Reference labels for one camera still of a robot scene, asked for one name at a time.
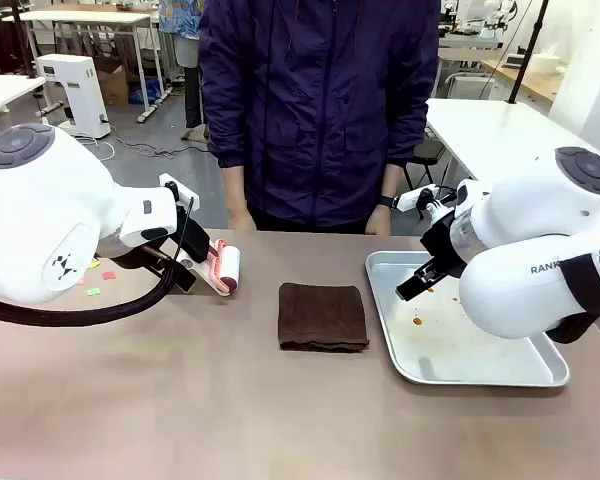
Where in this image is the black braided cable sleeve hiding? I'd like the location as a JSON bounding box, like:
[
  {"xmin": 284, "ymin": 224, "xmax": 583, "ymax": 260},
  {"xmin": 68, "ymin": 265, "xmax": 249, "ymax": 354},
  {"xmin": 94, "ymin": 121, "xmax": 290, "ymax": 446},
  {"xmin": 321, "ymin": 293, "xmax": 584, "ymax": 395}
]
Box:
[{"xmin": 0, "ymin": 196, "xmax": 201, "ymax": 329}]

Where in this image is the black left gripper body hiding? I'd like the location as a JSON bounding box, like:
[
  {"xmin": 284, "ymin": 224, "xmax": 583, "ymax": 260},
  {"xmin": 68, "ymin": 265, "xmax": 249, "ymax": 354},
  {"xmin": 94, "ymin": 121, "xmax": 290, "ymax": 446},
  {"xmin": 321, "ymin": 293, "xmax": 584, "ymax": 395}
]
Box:
[{"xmin": 174, "ymin": 209, "xmax": 212, "ymax": 264}]

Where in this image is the black fabric cable wrap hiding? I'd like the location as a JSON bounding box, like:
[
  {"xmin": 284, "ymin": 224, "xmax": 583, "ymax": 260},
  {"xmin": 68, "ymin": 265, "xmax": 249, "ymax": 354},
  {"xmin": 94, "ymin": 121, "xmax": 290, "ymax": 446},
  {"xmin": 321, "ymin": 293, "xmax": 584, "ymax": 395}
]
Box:
[{"xmin": 544, "ymin": 253, "xmax": 600, "ymax": 346}]

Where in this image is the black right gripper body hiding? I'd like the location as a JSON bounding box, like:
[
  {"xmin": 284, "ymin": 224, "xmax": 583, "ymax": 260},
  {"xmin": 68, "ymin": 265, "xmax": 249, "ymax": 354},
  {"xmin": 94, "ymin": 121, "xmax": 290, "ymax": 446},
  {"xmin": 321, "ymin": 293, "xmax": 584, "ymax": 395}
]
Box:
[{"xmin": 419, "ymin": 208, "xmax": 469, "ymax": 280}]

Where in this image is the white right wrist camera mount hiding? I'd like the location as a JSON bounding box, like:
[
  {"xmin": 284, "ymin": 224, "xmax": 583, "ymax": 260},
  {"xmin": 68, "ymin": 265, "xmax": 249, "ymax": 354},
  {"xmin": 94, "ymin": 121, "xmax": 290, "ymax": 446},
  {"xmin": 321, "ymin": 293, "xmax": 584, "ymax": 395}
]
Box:
[{"xmin": 396, "ymin": 183, "xmax": 439, "ymax": 212}]

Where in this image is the white table with wheeled legs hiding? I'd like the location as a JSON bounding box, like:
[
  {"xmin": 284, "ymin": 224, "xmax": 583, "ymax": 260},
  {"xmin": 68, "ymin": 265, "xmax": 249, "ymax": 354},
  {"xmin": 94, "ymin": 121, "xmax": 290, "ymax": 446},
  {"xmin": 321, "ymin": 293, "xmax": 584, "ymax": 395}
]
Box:
[{"xmin": 17, "ymin": 9, "xmax": 170, "ymax": 124}]

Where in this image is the white table with slanted leg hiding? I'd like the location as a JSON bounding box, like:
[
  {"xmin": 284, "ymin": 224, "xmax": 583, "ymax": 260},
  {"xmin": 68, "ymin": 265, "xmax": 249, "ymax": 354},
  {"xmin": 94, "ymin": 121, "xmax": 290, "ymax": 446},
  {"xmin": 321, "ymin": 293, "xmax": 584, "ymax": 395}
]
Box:
[{"xmin": 0, "ymin": 74, "xmax": 47, "ymax": 121}]

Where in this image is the dark stand pole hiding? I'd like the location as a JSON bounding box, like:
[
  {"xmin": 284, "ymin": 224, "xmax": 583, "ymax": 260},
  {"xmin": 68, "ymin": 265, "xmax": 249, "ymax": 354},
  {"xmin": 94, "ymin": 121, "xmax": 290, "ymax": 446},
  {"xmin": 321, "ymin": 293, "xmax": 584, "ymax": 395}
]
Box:
[{"xmin": 8, "ymin": 0, "xmax": 37, "ymax": 80}]

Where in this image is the large white angled table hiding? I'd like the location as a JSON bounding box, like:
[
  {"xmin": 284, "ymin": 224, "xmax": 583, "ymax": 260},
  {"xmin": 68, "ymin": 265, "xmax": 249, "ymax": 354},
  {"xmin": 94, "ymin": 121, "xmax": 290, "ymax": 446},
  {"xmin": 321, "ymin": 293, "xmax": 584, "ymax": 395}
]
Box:
[{"xmin": 423, "ymin": 98, "xmax": 600, "ymax": 187}]

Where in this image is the pink handled lint roller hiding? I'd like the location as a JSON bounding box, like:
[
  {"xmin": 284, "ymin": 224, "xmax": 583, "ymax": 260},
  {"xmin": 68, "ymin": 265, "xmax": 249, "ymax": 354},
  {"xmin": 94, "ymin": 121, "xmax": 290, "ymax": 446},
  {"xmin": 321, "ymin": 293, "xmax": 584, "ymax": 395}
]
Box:
[{"xmin": 205, "ymin": 238, "xmax": 242, "ymax": 297}]

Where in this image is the brown towel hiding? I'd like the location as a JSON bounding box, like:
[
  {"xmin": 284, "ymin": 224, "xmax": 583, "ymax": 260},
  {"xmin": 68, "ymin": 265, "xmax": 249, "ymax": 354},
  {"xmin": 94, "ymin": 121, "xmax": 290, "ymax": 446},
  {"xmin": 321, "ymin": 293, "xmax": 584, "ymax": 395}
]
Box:
[{"xmin": 278, "ymin": 282, "xmax": 371, "ymax": 353}]

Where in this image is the blue plastic bag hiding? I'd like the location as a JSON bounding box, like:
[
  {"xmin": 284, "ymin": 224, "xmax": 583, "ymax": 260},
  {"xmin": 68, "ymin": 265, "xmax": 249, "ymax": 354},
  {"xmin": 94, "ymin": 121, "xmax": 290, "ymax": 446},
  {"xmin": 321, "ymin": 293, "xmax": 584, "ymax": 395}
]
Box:
[{"xmin": 128, "ymin": 77, "xmax": 163, "ymax": 106}]

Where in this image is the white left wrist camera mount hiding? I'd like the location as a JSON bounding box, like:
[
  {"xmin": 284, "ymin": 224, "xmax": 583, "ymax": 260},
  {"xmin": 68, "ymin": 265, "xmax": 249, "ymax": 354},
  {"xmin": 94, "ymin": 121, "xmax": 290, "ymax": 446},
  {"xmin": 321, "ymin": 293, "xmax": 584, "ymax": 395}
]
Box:
[{"xmin": 158, "ymin": 172, "xmax": 200, "ymax": 207}]

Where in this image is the person's left forearm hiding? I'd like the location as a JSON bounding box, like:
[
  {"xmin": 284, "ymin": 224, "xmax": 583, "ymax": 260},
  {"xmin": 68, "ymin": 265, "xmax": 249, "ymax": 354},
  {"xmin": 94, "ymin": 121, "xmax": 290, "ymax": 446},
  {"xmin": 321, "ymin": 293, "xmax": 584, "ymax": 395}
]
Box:
[{"xmin": 379, "ymin": 162, "xmax": 406, "ymax": 199}]

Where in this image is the black folding chair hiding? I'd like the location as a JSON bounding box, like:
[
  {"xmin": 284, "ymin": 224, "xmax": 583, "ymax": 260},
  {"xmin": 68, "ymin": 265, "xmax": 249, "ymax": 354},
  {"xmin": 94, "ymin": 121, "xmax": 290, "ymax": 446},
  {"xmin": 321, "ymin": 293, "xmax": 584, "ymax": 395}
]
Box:
[{"xmin": 403, "ymin": 138, "xmax": 447, "ymax": 202}]

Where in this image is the person in patterned blue shirt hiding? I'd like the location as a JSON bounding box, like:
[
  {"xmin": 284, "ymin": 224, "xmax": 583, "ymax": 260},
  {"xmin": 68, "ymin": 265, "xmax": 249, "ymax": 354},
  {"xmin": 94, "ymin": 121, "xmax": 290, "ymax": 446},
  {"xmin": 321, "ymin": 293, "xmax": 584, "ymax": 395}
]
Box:
[{"xmin": 158, "ymin": 0, "xmax": 211, "ymax": 146}]

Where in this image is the white pedestal machine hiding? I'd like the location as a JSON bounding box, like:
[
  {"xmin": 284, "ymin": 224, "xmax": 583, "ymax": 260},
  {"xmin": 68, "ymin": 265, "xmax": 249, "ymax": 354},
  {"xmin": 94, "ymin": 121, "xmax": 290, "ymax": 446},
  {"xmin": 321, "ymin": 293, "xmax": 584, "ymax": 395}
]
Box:
[{"xmin": 34, "ymin": 53, "xmax": 113, "ymax": 141}]

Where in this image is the person in navy jacket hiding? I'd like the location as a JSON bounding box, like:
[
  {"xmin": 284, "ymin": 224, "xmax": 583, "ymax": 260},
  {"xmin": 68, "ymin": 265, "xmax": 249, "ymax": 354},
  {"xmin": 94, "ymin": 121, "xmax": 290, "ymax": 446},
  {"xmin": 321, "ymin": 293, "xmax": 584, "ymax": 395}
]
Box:
[{"xmin": 198, "ymin": 0, "xmax": 442, "ymax": 229}]

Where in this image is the person's right forearm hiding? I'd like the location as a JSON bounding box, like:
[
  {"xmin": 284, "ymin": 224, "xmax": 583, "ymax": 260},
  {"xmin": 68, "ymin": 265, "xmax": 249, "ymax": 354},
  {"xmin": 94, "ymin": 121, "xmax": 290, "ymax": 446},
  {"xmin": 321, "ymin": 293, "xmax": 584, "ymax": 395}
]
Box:
[{"xmin": 221, "ymin": 163, "xmax": 252, "ymax": 215}]

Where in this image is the person's right hand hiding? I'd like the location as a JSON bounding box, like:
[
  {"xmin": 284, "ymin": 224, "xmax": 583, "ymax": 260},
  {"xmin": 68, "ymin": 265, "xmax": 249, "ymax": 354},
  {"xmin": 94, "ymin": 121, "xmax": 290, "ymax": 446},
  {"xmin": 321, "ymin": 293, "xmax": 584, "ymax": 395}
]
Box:
[{"xmin": 227, "ymin": 207, "xmax": 258, "ymax": 233}]

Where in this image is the black floor cable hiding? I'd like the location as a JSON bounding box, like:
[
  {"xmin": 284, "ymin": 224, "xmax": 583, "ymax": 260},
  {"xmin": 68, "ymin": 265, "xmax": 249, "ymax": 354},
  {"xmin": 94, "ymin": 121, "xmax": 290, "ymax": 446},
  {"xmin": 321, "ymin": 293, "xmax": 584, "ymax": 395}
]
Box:
[{"xmin": 113, "ymin": 139, "xmax": 212, "ymax": 159}]

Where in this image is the wooden top table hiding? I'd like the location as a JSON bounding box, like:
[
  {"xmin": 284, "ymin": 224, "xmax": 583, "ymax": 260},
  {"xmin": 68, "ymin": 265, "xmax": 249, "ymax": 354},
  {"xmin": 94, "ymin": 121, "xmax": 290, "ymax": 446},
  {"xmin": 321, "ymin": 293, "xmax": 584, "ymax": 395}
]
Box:
[{"xmin": 479, "ymin": 58, "xmax": 564, "ymax": 105}]

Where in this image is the white floor cable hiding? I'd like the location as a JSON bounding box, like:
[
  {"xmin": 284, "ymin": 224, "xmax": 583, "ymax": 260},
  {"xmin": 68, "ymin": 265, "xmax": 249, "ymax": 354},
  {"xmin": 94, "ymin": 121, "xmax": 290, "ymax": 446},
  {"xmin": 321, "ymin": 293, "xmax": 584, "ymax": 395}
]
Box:
[{"xmin": 73, "ymin": 131, "xmax": 117, "ymax": 162}]

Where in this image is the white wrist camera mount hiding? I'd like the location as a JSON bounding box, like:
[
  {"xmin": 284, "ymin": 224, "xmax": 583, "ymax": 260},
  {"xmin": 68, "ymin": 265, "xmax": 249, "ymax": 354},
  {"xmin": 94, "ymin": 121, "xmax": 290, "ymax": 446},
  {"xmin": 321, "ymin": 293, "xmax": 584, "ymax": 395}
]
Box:
[
  {"xmin": 396, "ymin": 183, "xmax": 439, "ymax": 212},
  {"xmin": 158, "ymin": 172, "xmax": 200, "ymax": 207}
]

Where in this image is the silver metal tray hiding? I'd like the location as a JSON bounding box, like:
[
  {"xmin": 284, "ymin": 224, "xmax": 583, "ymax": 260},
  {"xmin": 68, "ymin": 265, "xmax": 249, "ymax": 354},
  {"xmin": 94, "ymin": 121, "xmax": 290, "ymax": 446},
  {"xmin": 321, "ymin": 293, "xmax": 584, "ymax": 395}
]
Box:
[{"xmin": 364, "ymin": 249, "xmax": 572, "ymax": 388}]

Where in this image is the black tripod pole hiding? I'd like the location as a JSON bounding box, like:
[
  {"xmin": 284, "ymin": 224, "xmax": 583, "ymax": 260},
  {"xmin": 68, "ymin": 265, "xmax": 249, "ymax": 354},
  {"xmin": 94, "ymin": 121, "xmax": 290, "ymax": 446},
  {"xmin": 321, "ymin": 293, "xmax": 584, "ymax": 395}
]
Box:
[{"xmin": 506, "ymin": 0, "xmax": 552, "ymax": 106}]

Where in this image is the cardboard box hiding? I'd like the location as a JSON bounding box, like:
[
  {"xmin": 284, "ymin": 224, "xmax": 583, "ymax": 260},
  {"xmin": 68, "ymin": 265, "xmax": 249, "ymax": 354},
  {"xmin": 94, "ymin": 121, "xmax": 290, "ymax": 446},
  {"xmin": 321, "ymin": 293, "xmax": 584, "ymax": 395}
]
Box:
[{"xmin": 93, "ymin": 55, "xmax": 132, "ymax": 107}]

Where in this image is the person's left hand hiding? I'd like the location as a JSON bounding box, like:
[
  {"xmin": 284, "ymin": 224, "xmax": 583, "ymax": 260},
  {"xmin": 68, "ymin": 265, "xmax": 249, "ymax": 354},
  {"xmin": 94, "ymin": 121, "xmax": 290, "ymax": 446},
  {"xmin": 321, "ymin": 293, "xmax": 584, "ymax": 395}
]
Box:
[{"xmin": 364, "ymin": 205, "xmax": 393, "ymax": 237}]

